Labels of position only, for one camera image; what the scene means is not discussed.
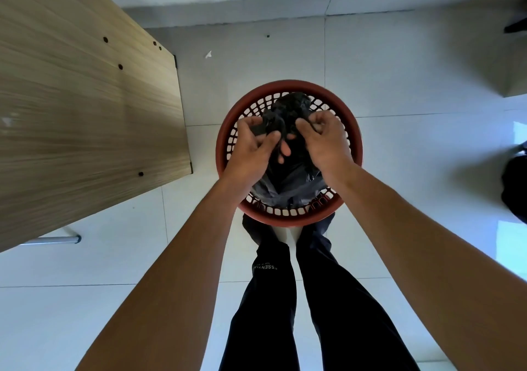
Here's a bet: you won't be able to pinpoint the person's left forearm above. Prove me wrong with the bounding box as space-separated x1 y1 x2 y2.
76 177 248 371

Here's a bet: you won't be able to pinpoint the light wooden desk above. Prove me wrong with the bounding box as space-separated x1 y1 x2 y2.
0 0 193 253

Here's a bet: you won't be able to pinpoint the grey metal furniture leg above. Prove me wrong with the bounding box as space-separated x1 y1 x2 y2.
18 235 82 247

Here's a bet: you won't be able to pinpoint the person's right forearm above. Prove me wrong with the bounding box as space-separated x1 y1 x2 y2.
329 165 527 371

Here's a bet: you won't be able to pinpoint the black backpack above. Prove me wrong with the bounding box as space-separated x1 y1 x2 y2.
500 142 527 224

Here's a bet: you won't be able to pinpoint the person's black trousers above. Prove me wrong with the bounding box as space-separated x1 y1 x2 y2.
218 212 421 371

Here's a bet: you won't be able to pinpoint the red plastic mesh bin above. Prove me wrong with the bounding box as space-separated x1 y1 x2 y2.
215 80 364 228

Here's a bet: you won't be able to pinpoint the black plastic trash bag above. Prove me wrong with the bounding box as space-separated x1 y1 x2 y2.
250 91 330 210

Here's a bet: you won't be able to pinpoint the person's left hand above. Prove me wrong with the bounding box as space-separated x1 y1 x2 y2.
222 114 292 194

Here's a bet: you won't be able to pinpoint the person's right hand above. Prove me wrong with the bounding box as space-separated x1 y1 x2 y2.
294 109 357 187

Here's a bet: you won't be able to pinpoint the black flat panel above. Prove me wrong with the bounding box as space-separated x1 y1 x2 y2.
504 17 527 35

